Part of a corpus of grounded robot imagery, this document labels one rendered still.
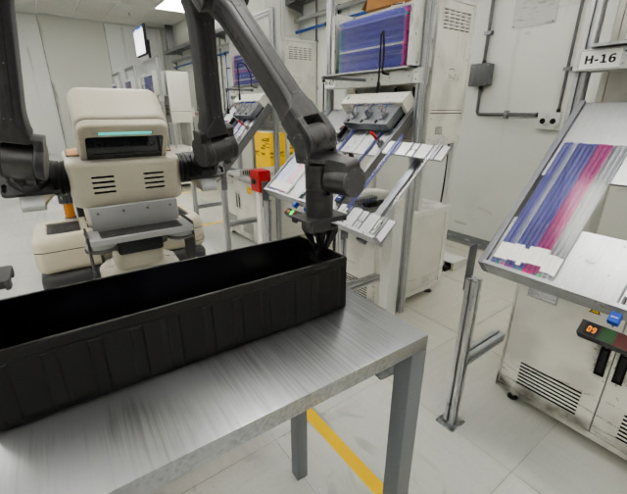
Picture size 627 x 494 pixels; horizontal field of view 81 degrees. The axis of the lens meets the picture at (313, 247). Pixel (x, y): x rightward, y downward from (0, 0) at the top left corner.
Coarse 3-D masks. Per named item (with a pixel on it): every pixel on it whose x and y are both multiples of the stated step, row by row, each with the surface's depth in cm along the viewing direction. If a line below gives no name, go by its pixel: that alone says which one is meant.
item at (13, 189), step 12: (0, 180) 86; (12, 180) 84; (24, 180) 84; (48, 180) 90; (0, 192) 85; (12, 192) 86; (24, 192) 87; (36, 192) 88; (48, 192) 90; (60, 192) 92
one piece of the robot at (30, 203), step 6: (24, 198) 88; (30, 198) 89; (36, 198) 89; (42, 198) 90; (24, 204) 88; (30, 204) 88; (36, 204) 89; (42, 204) 90; (24, 210) 88; (30, 210) 89; (36, 210) 89; (42, 210) 90
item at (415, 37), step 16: (416, 0) 168; (336, 16) 214; (416, 16) 171; (336, 32) 217; (416, 32) 174; (432, 32) 180; (336, 48) 220; (416, 48) 176; (432, 48) 183; (336, 64) 223; (416, 64) 179; (336, 80) 226; (368, 208) 212; (352, 288) 195
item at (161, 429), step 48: (288, 336) 67; (336, 336) 67; (384, 336) 67; (144, 384) 55; (192, 384) 55; (240, 384) 55; (288, 384) 55; (336, 384) 56; (0, 432) 47; (48, 432) 47; (96, 432) 47; (144, 432) 47; (192, 432) 47; (240, 432) 48; (0, 480) 41; (48, 480) 41; (96, 480) 41; (144, 480) 42; (384, 480) 81
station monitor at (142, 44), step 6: (144, 24) 507; (138, 30) 525; (144, 30) 509; (138, 36) 531; (144, 36) 511; (138, 42) 537; (144, 42) 514; (138, 48) 544; (144, 48) 519; (138, 54) 550; (144, 54) 526; (150, 54) 545
